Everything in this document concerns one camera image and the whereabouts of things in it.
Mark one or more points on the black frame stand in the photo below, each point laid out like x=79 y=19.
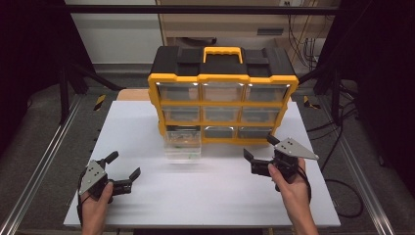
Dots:
x=65 y=94
x=335 y=94

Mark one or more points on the grid of clear cabinet drawers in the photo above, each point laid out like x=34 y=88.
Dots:
x=221 y=114

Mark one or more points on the small orange bits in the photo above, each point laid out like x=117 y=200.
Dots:
x=186 y=140

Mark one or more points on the person's right hand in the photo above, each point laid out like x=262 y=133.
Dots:
x=292 y=191

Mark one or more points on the yellow and black organizer cabinet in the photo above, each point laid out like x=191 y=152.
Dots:
x=225 y=73

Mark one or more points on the light wooden table board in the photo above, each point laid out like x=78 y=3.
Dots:
x=133 y=94

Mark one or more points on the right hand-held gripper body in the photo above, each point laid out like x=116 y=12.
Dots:
x=292 y=150

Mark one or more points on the small green plastic bits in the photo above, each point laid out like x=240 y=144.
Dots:
x=191 y=156

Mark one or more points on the aluminium floor rail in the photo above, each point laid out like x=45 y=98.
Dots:
x=359 y=169
x=39 y=163

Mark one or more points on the person's left hand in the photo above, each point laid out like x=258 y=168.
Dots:
x=96 y=207

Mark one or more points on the black horizontal frame bar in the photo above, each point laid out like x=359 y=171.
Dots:
x=195 y=9

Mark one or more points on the clear plastic storage drawer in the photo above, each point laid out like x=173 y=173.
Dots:
x=182 y=152

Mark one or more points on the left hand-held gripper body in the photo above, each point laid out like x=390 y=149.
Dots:
x=93 y=176

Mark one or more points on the black curtain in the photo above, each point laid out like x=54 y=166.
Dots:
x=388 y=81
x=29 y=65

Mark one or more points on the beige wooden desk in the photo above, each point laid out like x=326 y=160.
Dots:
x=228 y=24

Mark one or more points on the yellow and black tape strip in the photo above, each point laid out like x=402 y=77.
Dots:
x=308 y=103
x=100 y=102

